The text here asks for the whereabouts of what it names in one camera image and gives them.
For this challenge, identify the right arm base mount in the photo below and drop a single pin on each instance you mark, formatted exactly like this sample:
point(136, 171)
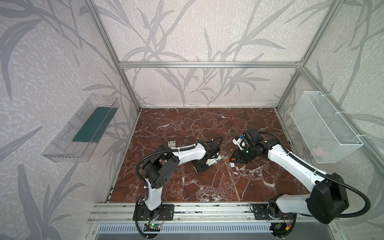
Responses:
point(261, 212)

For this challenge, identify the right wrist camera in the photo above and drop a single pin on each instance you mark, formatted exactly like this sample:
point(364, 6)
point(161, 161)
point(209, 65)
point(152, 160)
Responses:
point(249, 137)

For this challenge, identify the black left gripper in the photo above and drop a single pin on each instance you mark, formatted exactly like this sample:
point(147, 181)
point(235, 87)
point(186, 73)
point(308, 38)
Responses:
point(208, 161)

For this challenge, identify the green circuit board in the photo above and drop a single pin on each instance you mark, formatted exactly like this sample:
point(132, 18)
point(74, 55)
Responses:
point(152, 227)

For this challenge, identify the clear plastic wall tray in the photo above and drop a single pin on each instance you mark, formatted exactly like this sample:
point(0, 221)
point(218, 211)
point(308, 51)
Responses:
point(79, 138)

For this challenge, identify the pink item in basket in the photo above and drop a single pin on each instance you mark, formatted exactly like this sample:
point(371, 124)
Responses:
point(318, 152)

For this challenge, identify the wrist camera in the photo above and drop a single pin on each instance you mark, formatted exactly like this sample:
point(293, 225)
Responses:
point(212, 148)
point(249, 137)

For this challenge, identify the small metal bracket plate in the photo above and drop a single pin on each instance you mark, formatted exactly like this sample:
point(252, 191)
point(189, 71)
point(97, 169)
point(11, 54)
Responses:
point(171, 144)

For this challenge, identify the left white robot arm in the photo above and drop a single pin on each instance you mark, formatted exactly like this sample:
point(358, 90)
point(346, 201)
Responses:
point(156, 169)

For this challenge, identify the aluminium cage frame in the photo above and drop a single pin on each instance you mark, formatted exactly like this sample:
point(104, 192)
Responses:
point(247, 54)

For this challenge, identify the white wire mesh basket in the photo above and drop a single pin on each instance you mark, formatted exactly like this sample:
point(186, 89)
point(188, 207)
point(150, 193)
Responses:
point(322, 125)

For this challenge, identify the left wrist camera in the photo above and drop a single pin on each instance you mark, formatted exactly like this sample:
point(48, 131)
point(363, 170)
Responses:
point(212, 148)

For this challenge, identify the aluminium front rail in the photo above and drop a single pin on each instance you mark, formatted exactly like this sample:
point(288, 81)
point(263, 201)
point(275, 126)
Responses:
point(184, 212)

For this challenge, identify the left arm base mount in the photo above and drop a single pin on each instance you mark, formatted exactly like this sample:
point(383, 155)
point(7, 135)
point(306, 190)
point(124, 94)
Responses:
point(163, 212)

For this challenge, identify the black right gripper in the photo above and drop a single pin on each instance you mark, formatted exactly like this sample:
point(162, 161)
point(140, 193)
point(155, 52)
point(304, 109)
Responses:
point(241, 154)

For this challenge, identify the plain white remote control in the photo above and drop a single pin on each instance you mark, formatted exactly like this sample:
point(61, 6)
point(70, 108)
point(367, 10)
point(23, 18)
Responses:
point(214, 160)

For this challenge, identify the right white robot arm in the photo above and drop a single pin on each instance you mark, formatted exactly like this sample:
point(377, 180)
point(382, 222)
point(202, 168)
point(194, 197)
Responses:
point(326, 199)

